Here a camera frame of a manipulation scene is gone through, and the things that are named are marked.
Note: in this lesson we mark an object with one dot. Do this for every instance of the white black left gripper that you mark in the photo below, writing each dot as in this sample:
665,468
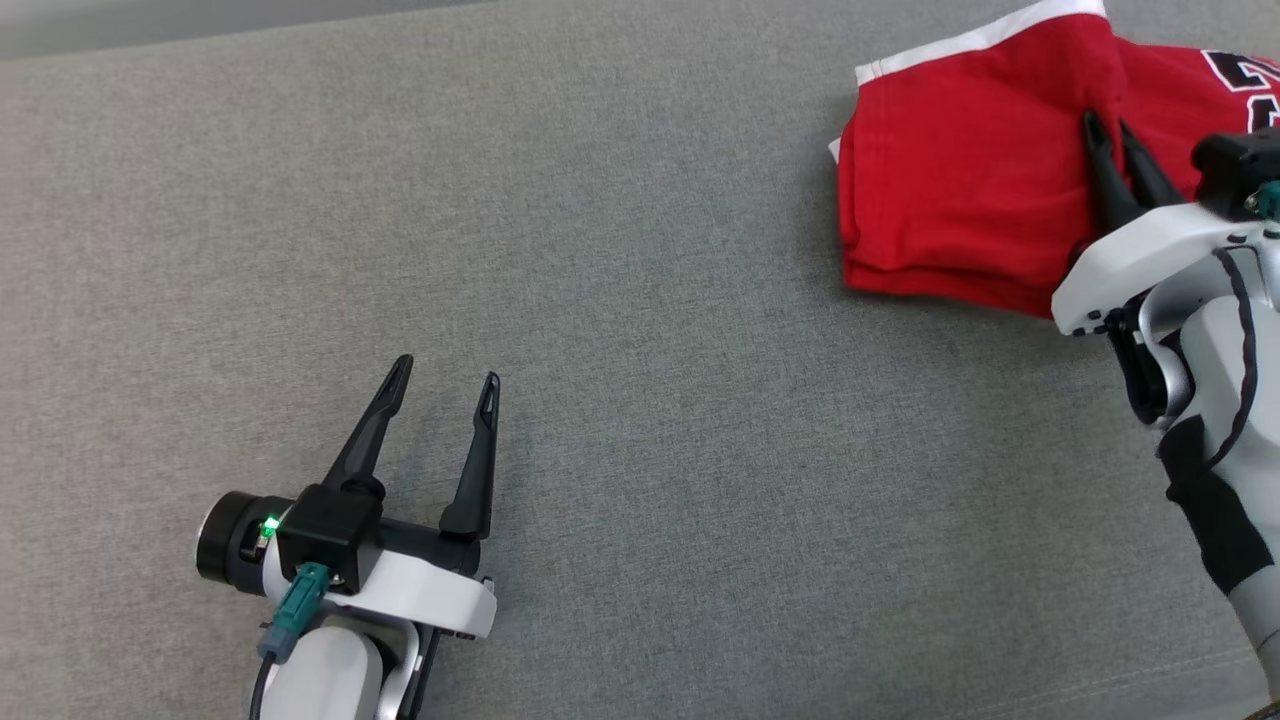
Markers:
430,590

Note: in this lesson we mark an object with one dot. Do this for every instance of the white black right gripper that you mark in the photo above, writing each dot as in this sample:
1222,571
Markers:
1130,265

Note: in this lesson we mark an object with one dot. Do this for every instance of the red jersey with number 23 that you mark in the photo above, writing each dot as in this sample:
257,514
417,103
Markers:
1180,90

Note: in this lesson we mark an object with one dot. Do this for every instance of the red shorts with white trim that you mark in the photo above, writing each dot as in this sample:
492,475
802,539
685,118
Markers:
960,170

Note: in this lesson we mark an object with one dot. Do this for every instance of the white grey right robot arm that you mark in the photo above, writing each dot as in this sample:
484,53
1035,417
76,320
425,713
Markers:
1215,400

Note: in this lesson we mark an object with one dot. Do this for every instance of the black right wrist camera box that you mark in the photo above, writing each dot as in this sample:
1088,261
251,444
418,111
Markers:
1230,170

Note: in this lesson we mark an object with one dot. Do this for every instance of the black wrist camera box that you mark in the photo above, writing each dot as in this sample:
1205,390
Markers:
1230,170
330,530

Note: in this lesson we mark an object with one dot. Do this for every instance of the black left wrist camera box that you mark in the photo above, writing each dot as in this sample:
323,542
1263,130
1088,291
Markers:
330,530

